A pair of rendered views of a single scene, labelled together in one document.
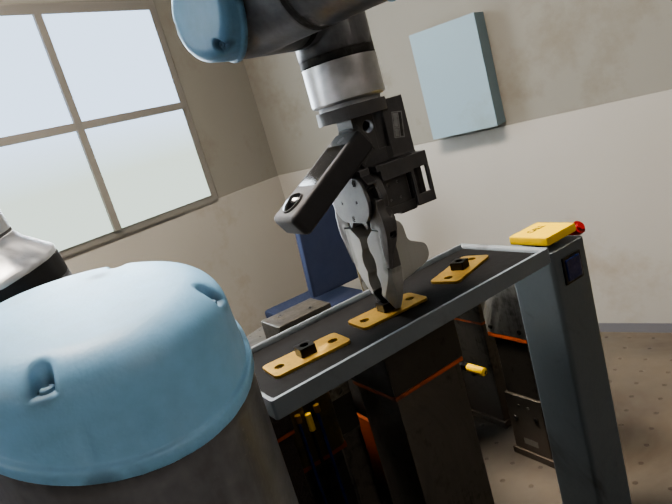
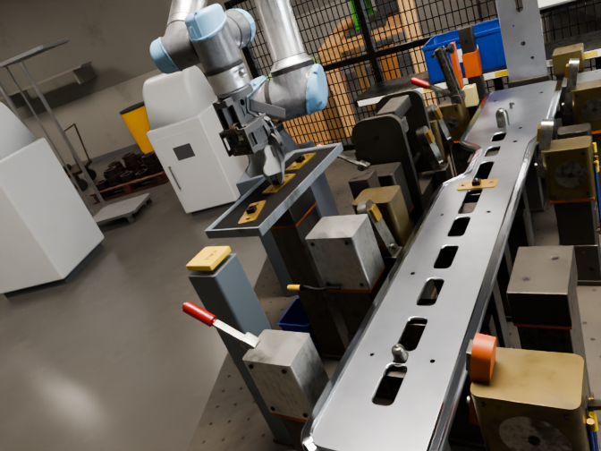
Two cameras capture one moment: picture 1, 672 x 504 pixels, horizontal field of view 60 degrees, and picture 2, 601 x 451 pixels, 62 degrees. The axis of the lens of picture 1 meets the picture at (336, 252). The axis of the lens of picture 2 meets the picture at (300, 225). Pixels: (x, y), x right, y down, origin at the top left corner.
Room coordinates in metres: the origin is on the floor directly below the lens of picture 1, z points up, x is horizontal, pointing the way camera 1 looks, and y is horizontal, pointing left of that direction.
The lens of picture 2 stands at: (1.53, -0.39, 1.51)
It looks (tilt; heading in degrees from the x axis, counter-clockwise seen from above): 24 degrees down; 159
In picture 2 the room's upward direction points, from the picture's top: 22 degrees counter-clockwise
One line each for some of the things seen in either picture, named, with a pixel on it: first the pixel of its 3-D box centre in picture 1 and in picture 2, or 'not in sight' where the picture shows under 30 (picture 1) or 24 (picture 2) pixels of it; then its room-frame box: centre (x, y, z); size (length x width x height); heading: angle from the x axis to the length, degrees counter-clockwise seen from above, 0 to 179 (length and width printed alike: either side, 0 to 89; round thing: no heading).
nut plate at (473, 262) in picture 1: (459, 265); (251, 209); (0.65, -0.14, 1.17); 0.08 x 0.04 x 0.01; 137
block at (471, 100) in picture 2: not in sight; (479, 140); (0.39, 0.74, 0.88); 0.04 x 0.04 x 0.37; 30
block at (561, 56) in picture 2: not in sight; (573, 104); (0.51, 1.03, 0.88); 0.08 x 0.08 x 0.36; 30
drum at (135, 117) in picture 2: not in sight; (143, 127); (-6.91, 0.97, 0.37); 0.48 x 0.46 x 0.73; 50
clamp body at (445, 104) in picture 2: not in sight; (458, 156); (0.38, 0.64, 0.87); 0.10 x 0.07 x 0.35; 30
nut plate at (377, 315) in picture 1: (386, 306); (278, 182); (0.59, -0.04, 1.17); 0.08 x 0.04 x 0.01; 115
